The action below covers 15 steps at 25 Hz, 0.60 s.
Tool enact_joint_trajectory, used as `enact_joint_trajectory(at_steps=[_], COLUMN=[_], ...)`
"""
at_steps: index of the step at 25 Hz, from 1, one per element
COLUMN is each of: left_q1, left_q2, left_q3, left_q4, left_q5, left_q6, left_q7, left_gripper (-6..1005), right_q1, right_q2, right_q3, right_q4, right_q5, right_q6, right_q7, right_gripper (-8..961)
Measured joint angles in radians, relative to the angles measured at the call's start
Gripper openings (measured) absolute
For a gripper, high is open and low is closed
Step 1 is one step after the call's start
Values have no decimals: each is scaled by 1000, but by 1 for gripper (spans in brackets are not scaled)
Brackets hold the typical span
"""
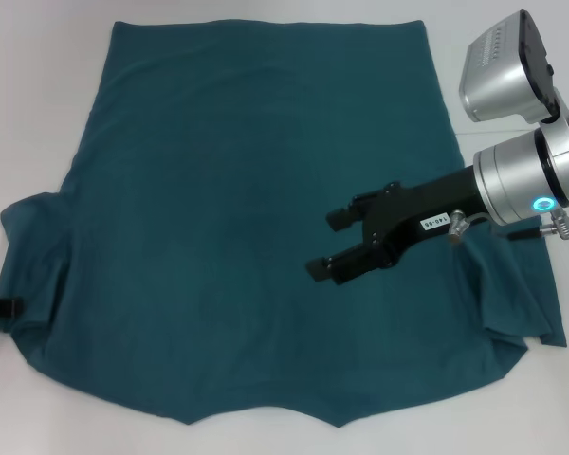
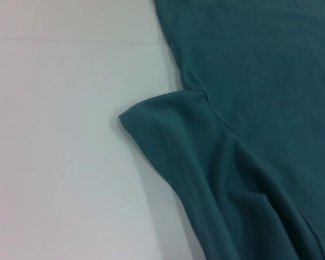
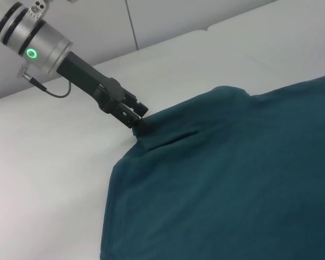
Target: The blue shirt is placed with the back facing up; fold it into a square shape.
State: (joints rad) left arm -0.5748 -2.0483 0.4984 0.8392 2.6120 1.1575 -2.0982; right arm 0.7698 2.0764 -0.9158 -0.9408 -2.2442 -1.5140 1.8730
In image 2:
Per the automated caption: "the teal blue shirt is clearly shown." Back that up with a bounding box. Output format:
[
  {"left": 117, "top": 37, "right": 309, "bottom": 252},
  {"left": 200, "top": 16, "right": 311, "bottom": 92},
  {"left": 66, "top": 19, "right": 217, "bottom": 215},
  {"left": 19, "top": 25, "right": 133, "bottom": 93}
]
[{"left": 118, "top": 0, "right": 325, "bottom": 260}]

